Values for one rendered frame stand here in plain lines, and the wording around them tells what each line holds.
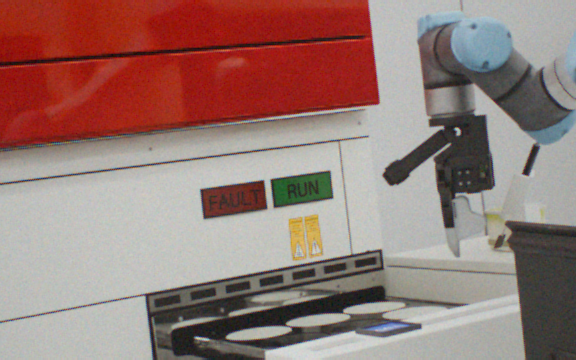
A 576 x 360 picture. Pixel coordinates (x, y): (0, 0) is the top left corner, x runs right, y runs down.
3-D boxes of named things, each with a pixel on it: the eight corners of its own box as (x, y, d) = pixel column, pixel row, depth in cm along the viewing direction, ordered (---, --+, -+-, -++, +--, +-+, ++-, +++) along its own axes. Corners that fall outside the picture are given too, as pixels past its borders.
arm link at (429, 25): (428, 12, 177) (406, 19, 185) (436, 88, 178) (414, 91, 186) (477, 7, 179) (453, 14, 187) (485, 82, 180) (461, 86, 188)
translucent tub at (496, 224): (487, 250, 201) (482, 209, 201) (526, 243, 204) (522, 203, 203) (510, 253, 194) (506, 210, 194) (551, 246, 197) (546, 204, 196)
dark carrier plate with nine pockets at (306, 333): (202, 341, 188) (202, 337, 188) (383, 301, 206) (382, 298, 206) (324, 365, 159) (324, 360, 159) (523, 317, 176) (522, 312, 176)
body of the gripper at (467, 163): (492, 194, 179) (483, 112, 178) (434, 200, 181) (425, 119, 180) (495, 190, 187) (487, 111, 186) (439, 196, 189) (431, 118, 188)
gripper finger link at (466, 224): (487, 257, 181) (481, 195, 180) (447, 260, 182) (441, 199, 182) (489, 254, 184) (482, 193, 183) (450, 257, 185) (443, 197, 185)
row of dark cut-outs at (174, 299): (149, 312, 188) (147, 296, 188) (379, 266, 211) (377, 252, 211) (150, 312, 188) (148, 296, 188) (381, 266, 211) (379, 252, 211)
